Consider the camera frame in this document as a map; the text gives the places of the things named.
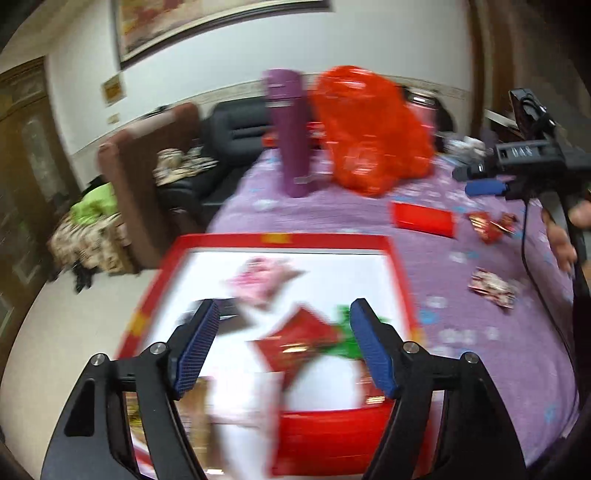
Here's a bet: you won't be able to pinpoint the yellow wall label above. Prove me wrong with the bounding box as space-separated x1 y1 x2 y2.
100 73 129 108

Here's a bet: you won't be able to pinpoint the wooden door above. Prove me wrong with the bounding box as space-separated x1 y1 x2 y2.
0 54 80 326

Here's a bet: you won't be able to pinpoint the dark shoes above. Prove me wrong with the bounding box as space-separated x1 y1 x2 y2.
73 264 99 295

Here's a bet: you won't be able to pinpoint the framed wall picture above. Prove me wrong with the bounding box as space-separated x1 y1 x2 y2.
110 0 334 71

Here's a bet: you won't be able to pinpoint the brown armchair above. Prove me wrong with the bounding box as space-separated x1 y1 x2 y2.
96 102 205 271

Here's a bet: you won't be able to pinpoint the purple floral tablecloth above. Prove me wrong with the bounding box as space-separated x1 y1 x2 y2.
207 134 583 468

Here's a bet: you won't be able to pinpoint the purple thermos bottle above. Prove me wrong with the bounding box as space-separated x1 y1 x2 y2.
262 68 315 200

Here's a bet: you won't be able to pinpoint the black sofa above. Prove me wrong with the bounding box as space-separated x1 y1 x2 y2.
156 98 279 219

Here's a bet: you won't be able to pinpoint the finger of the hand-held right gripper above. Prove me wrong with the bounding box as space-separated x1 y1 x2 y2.
464 178 525 200
451 161 500 182

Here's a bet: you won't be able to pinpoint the red striped snack packet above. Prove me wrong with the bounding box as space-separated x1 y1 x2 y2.
468 210 493 244

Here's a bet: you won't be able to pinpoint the orange-red plastic bag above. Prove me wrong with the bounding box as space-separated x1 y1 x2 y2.
311 66 435 198

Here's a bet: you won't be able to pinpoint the patterned cushion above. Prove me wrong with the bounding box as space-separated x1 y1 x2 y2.
154 147 219 186

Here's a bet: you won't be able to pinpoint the black purple snack packet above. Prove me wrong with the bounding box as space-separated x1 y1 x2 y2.
177 298 251 332

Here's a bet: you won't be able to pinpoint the red gift box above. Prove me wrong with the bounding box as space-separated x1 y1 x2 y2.
115 232 426 477

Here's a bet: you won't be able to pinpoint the green cloth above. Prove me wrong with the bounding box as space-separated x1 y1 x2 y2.
68 181 119 223

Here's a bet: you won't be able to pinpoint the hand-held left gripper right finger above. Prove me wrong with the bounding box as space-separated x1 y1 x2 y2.
349 298 527 480

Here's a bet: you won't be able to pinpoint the red gold-print snack packet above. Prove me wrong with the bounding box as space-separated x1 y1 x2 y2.
250 305 343 372

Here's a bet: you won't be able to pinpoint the large red snack bag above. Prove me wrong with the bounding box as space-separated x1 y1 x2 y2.
390 200 459 239

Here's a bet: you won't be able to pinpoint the green snack packet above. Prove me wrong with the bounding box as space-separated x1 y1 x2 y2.
322 304 371 360

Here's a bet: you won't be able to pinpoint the red white patterned snack packet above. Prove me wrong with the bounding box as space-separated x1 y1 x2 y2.
468 268 521 311

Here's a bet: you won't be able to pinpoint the patterned blanket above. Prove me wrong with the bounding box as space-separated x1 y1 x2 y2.
47 213 136 276

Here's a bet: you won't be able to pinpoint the pink bottle with knitted sleeve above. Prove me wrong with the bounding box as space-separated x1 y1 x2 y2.
405 89 440 136

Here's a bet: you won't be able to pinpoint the pink bear snack packet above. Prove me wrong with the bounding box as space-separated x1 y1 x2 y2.
225 257 306 308

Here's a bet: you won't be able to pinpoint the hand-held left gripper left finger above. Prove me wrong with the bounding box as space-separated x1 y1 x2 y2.
41 299 221 480

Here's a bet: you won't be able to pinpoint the person's right hand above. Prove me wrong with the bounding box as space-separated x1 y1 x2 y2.
544 202 591 274

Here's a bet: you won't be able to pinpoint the brown snack bag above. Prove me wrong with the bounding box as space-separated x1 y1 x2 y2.
128 377 219 468

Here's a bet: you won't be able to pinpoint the dark red snack packet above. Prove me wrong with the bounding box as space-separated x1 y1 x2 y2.
490 212 519 238

